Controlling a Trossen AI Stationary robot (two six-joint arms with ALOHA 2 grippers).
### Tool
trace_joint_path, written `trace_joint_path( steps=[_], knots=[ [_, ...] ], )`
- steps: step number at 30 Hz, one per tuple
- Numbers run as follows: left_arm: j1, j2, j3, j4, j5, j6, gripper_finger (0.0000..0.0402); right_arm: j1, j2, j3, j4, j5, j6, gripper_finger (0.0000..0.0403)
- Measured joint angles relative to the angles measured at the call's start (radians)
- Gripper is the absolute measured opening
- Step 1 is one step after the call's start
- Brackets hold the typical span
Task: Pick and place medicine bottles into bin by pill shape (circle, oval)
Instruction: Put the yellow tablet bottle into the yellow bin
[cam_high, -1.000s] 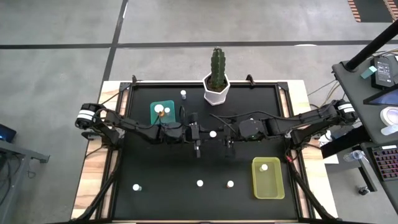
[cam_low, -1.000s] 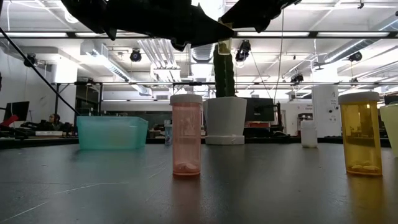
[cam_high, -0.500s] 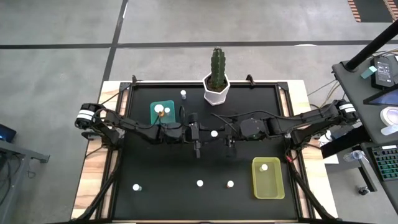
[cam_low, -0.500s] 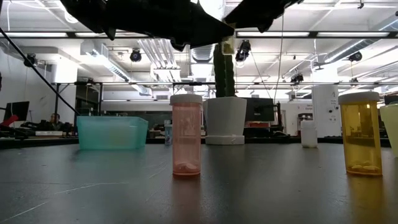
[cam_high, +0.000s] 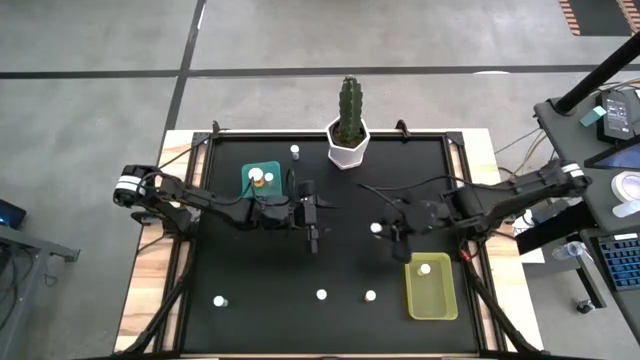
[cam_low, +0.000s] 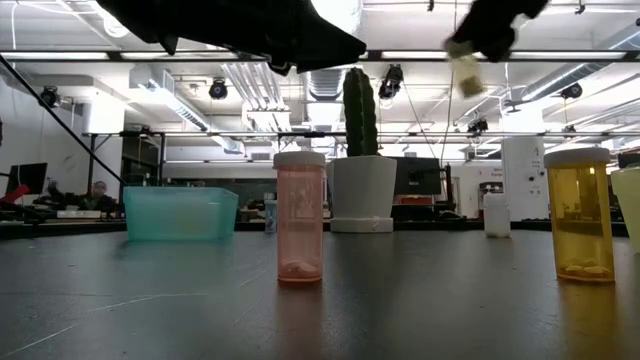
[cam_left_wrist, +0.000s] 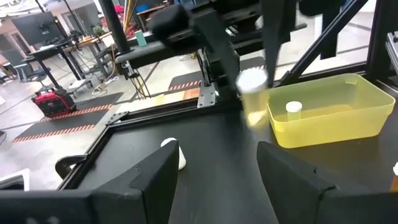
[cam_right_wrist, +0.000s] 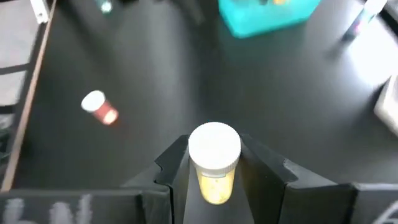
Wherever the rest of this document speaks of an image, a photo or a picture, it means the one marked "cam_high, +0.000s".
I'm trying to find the clear plastic water bottle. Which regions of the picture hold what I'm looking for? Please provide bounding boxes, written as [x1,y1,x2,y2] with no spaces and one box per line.
[551,240,589,261]

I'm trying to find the blue-lit black device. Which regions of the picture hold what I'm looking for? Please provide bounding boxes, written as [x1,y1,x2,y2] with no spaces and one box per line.
[0,198,28,230]

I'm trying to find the small teal box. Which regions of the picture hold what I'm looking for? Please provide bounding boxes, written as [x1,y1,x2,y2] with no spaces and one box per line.
[579,105,608,128]

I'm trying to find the yellow-green plastic bin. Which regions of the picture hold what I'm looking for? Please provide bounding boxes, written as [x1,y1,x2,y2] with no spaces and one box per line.
[404,252,459,321]

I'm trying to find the grey metal cart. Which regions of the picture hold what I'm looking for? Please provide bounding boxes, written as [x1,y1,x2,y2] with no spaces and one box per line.
[0,224,81,346]

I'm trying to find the black round pole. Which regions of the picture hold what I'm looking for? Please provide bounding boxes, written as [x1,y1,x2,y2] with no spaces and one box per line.
[554,32,640,115]

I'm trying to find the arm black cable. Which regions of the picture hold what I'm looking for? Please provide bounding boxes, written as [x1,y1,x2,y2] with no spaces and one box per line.
[357,173,470,204]
[238,168,297,202]

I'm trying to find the black aluminium rig frame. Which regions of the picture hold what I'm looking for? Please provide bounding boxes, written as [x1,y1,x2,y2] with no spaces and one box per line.
[114,119,544,360]

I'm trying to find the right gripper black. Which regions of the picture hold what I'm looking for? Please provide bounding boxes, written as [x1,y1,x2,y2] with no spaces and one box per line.
[372,199,449,265]

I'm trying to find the black power adapter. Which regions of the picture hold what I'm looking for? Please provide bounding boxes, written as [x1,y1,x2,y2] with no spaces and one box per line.
[595,88,639,145]

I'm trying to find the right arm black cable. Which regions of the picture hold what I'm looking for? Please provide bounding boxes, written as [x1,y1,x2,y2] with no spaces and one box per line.
[357,173,470,204]

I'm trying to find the grey side desk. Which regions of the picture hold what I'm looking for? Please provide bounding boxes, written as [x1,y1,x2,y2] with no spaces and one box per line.
[532,84,640,346]

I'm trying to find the teal plastic bin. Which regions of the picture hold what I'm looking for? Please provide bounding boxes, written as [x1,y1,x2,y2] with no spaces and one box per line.
[241,160,284,200]

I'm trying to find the white tape roll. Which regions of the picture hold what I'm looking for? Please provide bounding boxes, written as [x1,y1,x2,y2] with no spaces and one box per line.
[610,170,640,204]

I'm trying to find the black mat striped edges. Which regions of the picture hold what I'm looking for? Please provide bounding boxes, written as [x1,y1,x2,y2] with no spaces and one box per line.
[558,0,640,37]

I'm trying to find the green cactus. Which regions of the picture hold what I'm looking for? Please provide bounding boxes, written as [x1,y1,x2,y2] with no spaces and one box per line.
[338,75,365,144]

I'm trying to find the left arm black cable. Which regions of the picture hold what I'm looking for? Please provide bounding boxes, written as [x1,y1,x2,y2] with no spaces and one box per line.
[238,168,297,202]

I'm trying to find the black backlit keyboard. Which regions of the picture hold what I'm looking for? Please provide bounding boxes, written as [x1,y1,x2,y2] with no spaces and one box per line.
[597,233,640,292]

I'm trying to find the white plant pot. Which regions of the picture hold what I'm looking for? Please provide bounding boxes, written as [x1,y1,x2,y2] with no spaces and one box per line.
[325,117,372,171]

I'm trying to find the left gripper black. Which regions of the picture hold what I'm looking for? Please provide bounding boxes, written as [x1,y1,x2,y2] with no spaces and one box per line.
[291,179,342,255]

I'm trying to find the black tablet screen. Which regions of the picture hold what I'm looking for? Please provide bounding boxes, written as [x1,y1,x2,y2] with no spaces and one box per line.
[583,134,640,171]

